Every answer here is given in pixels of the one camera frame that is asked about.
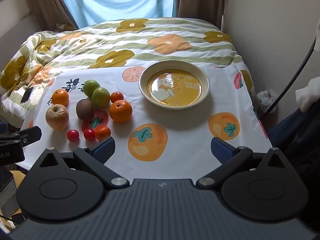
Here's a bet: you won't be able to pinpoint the person's white garment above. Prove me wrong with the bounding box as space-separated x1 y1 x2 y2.
295 77 320 113

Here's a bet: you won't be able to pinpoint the green round fruit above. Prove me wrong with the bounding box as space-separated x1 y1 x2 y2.
92 87 111 107
83 79 101 98

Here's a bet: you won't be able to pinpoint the black phone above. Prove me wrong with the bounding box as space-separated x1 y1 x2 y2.
20 87 34 103

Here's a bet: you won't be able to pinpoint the large orange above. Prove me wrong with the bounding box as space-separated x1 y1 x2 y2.
109 100 133 123

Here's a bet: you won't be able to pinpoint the grey box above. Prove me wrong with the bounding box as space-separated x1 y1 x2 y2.
0 167 18 215

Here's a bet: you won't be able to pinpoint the red cherry tomato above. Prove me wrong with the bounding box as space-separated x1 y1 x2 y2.
83 128 96 141
67 129 80 142

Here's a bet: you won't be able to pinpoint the person's dark blue pants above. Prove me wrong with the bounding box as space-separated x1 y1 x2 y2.
269 107 320 180

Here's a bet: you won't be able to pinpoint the wrinkled pale apple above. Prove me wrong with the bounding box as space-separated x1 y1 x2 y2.
45 104 69 130

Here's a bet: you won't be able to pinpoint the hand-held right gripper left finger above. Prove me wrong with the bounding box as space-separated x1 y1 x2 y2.
37 137 130 190

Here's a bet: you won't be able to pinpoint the brown kiwi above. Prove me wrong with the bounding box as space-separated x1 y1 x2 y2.
76 99 93 119

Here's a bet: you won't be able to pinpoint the black cable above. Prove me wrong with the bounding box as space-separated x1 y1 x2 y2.
264 37 318 114

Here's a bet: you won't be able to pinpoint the yellow patterned pillow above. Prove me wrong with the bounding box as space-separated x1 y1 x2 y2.
56 23 76 32

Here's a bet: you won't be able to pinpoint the white fruit print cloth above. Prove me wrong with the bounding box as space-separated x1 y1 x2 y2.
15 64 273 174

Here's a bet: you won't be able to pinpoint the brown curtain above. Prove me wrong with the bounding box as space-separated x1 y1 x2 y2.
174 0 227 30
21 0 80 30

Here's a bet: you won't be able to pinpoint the yellow cartoon print plate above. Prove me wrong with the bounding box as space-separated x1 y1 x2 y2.
139 60 210 110

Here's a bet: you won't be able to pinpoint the white plastic bag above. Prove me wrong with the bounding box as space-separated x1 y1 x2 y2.
257 89 276 112

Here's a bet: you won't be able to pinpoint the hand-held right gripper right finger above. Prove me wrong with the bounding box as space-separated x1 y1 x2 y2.
196 137 289 188

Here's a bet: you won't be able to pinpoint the small tangerine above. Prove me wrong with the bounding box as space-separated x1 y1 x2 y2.
110 91 124 103
52 89 69 106
94 126 111 141

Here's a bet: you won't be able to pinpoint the floral striped blanket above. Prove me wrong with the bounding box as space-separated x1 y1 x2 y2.
0 17 255 122

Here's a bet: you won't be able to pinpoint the light blue window cloth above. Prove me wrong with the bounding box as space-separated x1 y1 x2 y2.
60 0 175 28

